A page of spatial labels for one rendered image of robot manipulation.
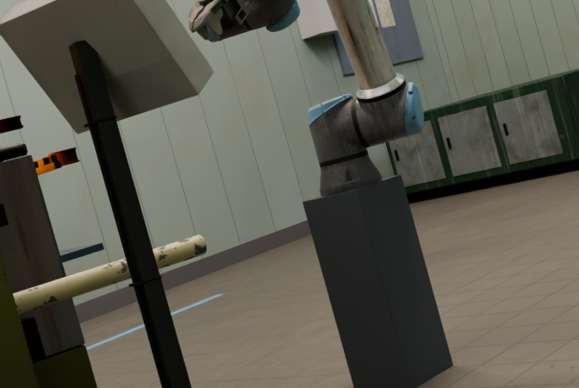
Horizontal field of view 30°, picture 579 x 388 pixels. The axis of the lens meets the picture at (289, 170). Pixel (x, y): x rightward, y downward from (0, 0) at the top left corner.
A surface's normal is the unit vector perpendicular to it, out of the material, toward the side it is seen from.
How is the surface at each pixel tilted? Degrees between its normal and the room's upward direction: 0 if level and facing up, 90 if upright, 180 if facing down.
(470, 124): 90
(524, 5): 90
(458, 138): 90
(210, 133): 90
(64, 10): 120
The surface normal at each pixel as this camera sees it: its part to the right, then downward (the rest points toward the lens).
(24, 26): -0.33, 0.63
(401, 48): 0.70, -0.18
